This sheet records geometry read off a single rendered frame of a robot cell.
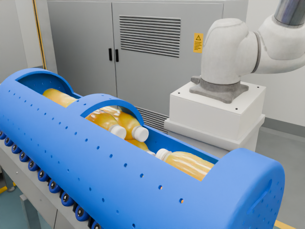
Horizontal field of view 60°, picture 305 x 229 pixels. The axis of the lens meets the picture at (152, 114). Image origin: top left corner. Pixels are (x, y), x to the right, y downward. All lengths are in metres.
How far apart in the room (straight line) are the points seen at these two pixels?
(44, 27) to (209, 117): 1.07
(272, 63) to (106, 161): 0.73
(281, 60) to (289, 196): 1.60
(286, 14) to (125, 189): 0.76
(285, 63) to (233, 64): 0.19
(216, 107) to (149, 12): 1.52
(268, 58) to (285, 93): 2.30
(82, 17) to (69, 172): 2.46
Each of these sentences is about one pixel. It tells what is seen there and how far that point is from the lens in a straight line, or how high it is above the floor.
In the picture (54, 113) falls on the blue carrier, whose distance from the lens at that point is 0.70.
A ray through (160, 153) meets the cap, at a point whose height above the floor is 1.13.
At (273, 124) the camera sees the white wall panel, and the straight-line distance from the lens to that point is 3.45.
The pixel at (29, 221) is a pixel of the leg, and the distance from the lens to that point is 1.47.
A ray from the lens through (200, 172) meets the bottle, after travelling 0.55.
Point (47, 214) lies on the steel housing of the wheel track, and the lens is 0.92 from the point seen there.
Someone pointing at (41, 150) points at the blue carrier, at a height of 1.12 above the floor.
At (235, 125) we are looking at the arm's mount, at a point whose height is 1.06.
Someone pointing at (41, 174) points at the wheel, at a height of 0.97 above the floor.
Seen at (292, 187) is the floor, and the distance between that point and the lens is 2.59.
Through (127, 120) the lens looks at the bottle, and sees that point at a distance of 0.73.
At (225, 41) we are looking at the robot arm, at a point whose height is 1.33.
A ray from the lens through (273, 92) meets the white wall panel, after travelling 3.34.
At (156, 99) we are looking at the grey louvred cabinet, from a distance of 2.46.
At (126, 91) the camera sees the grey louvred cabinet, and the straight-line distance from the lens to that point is 2.68.
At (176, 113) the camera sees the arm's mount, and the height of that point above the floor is 1.04.
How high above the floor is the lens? 1.47
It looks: 24 degrees down
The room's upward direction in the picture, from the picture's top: straight up
